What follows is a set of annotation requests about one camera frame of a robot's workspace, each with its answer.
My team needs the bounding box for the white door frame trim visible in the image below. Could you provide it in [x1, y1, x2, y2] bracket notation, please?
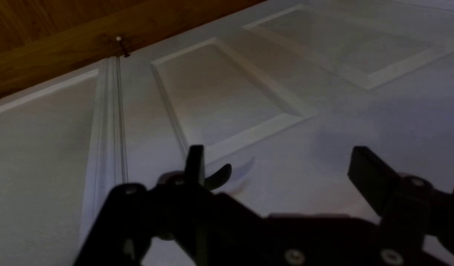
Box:
[77, 55, 130, 250]

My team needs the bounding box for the white panelled door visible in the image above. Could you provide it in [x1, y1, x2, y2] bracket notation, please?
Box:
[118, 0, 454, 266]

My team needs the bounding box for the black lever door handle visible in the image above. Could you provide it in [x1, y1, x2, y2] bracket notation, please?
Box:
[204, 163, 234, 193]

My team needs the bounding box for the white baseboard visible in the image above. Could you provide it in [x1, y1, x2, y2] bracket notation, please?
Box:
[0, 66, 101, 120]

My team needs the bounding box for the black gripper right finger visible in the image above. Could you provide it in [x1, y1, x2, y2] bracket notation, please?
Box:
[346, 145, 454, 266]

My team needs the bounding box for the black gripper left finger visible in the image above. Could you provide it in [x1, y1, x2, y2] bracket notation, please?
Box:
[72, 144, 268, 266]

